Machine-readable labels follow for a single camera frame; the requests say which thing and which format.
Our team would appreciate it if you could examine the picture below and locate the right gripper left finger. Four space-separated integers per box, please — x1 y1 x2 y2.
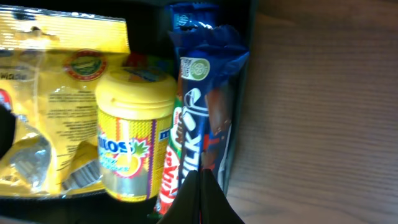
157 170 200 224

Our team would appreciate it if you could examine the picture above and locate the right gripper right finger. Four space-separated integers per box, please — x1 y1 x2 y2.
200 169 244 224

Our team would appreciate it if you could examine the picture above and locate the red KitKat bar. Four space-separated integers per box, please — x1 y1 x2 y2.
154 77 184 217

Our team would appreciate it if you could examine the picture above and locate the yellow Mentos bottle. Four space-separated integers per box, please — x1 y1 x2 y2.
95 67 177 202

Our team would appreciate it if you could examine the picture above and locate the Haribo sour worms bag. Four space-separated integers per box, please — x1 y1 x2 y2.
123 52 175 75

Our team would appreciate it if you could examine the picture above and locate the purple Dairy Milk bar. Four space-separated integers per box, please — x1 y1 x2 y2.
169 25 249 185

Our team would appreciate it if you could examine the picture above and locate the dark green gift box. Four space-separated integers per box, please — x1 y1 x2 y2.
0 0 259 224

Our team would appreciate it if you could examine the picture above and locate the blue Oreo cookie pack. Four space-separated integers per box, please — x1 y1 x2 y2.
167 2 219 32

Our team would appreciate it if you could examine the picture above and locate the yellow snack bag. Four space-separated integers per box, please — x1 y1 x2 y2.
1 5 130 199

